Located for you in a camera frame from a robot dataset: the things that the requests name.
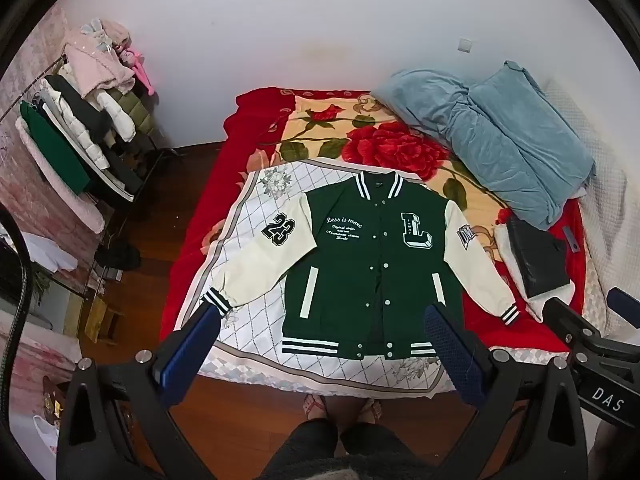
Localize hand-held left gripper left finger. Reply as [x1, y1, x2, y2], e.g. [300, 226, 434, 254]
[57, 304, 224, 480]

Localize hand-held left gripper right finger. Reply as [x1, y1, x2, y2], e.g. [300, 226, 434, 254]
[424, 303, 597, 480]

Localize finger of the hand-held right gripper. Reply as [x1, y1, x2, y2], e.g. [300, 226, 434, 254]
[607, 287, 640, 321]
[542, 297, 601, 356]

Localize green varsity jacket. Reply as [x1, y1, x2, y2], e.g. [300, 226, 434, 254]
[201, 171, 521, 361]

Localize person's right forearm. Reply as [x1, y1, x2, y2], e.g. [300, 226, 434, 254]
[594, 421, 640, 480]

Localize black clothes rack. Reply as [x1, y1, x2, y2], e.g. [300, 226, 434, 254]
[0, 45, 177, 203]

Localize white diamond-patterned cloth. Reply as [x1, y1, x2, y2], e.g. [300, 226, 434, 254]
[172, 159, 468, 402]

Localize white textured bedspread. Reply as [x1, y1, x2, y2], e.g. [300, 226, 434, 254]
[544, 77, 640, 342]

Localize black folded cloth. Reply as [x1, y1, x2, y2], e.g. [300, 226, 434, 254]
[505, 217, 574, 299]

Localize small wooden stool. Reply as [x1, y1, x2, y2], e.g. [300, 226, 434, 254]
[84, 296, 126, 343]

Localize person's right foot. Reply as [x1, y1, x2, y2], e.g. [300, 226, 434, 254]
[357, 397, 386, 423]

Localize person's foot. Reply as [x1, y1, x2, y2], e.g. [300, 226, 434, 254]
[302, 393, 330, 422]
[357, 397, 386, 423]

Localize black shoes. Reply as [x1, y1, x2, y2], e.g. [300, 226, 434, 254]
[94, 246, 142, 272]

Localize person's left foot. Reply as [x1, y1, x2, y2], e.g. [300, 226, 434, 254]
[302, 393, 330, 422]

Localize blue-grey quilt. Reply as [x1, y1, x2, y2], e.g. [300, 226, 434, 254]
[370, 60, 597, 231]

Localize pale pink fleece coat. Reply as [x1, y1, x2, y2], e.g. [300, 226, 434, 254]
[15, 115, 107, 234]

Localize red floral blanket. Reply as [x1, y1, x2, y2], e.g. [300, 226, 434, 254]
[160, 86, 588, 356]

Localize green hanging garment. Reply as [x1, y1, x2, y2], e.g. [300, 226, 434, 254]
[19, 100, 92, 197]

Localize olive puffer jacket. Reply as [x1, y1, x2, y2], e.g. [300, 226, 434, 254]
[106, 87, 162, 137]

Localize black hanging garment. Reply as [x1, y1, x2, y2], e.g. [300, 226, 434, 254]
[45, 74, 147, 197]

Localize bright pink garment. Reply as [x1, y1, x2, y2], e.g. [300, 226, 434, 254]
[122, 47, 157, 97]

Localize pink fluffy garment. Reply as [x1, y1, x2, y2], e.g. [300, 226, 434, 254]
[62, 19, 137, 99]

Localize black cable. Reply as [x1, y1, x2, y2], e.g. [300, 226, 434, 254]
[0, 207, 32, 376]

